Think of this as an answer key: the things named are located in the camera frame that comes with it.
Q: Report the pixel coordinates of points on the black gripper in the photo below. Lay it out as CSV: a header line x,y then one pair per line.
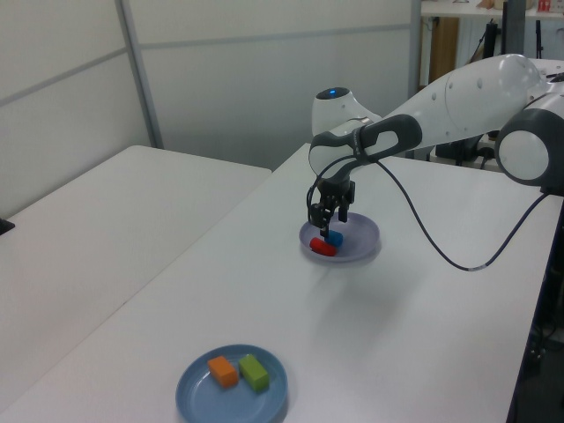
x,y
334,188

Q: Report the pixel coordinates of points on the small blue block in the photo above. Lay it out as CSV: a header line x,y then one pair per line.
x,y
336,239

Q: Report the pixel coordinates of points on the red cylinder block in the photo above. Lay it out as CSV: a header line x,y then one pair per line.
x,y
323,247

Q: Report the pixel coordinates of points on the green rectangular block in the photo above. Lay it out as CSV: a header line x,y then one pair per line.
x,y
254,372

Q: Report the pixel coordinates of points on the orange rectangular block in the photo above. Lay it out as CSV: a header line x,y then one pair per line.
x,y
222,371

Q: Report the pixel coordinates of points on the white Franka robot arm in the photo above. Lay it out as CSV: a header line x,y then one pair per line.
x,y
467,97

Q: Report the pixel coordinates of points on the purple plate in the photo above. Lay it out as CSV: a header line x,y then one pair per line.
x,y
359,238

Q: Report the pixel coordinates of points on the black control box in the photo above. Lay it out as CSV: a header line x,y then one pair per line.
x,y
454,154

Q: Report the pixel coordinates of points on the brown wooden cabinet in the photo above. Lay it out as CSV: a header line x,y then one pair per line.
x,y
443,48

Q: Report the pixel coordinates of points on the black monitor stand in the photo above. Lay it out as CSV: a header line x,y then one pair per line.
x,y
490,42

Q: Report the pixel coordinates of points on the blue plate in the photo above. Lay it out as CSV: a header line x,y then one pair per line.
x,y
207,396

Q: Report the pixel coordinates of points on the black monitor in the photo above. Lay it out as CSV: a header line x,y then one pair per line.
x,y
513,26

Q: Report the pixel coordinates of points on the small red box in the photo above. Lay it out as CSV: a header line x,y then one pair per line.
x,y
544,5

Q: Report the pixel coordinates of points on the grey partition post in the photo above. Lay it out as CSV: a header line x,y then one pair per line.
x,y
417,44

